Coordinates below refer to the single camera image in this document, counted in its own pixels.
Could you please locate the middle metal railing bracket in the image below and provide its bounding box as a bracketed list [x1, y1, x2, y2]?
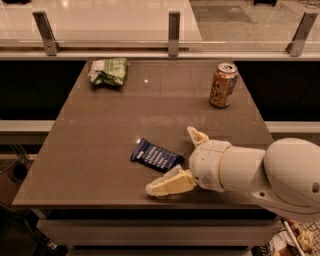
[168, 11, 180, 57]

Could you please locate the orange soda can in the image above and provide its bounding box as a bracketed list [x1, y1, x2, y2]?
[209, 62, 238, 108]

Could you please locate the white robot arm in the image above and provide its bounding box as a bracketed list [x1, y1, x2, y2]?
[146, 126, 320, 223]

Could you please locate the right metal railing bracket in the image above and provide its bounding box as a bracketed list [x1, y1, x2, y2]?
[286, 12, 318, 57]

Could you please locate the wire basket with snacks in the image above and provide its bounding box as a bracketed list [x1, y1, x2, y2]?
[266, 219, 320, 256]

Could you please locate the left metal railing bracket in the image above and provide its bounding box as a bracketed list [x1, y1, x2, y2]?
[32, 11, 60, 56]

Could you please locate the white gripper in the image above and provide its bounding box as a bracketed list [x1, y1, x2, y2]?
[145, 126, 231, 197]

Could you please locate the green jalapeno chip bag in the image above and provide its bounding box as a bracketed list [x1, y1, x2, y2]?
[88, 58, 128, 86]

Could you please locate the white drawer front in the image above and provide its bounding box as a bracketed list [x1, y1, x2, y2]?
[37, 219, 282, 247]

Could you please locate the blue rxbar blueberry wrapper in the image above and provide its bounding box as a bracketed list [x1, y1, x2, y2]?
[130, 138, 183, 173]

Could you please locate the metal railing bracket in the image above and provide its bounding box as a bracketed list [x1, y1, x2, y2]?
[286, 12, 318, 57]
[32, 11, 60, 56]
[168, 11, 180, 57]

